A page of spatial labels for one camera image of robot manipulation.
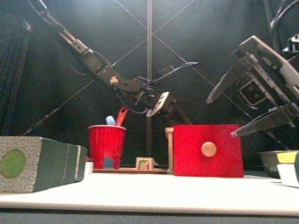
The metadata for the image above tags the metal bowl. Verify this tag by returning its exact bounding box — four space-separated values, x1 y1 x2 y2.
258 150 299 179

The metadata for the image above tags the red plastic cup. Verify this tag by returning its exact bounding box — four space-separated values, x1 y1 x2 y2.
88 124 127 170

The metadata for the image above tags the small white block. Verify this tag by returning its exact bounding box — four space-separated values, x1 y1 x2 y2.
84 161 95 176

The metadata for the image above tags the small wooden picture block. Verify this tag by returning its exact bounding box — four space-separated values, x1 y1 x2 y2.
135 157 155 171

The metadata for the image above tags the red utensil handle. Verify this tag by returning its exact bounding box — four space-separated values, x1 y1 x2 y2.
116 106 130 127

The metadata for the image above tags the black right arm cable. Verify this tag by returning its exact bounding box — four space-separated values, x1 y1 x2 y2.
270 0 299 39

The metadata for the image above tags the red drawer with wooden knob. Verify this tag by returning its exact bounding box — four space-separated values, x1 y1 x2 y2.
173 124 246 179

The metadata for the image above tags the grey vertical frame pole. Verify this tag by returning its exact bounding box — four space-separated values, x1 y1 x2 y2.
145 0 155 158

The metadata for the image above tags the white container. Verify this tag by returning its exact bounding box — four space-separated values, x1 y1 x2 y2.
277 163 299 188

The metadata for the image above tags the black left camera cable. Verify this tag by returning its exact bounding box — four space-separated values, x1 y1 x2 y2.
151 60 199 85

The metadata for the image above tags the green patterned cardboard box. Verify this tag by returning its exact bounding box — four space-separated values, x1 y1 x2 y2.
0 136 90 194

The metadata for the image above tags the yellow-green flat item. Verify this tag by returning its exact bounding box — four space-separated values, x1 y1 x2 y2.
275 150 299 165

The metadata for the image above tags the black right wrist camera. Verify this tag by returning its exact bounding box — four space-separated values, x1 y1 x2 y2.
233 73 274 117

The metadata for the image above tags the black cloth backdrop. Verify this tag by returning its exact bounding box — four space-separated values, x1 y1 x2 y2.
0 0 299 176

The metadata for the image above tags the flat wooden board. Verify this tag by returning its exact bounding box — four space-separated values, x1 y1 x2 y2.
92 167 170 175

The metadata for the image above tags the dark slanted frame pole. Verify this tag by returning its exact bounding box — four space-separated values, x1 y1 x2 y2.
263 0 299 150

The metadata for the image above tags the dark green object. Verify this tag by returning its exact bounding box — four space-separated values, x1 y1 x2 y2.
294 150 299 184

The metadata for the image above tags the white foam mat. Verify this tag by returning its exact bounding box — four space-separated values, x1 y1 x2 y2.
0 171 299 217

